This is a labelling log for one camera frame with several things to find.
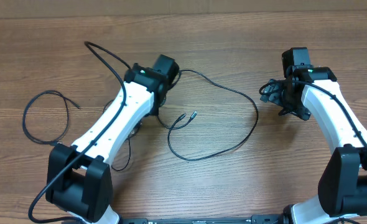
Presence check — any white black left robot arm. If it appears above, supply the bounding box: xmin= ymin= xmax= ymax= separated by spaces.
xmin=45 ymin=62 xmax=179 ymax=223

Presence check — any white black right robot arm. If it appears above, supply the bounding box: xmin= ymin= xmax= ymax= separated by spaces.
xmin=259 ymin=65 xmax=367 ymax=223

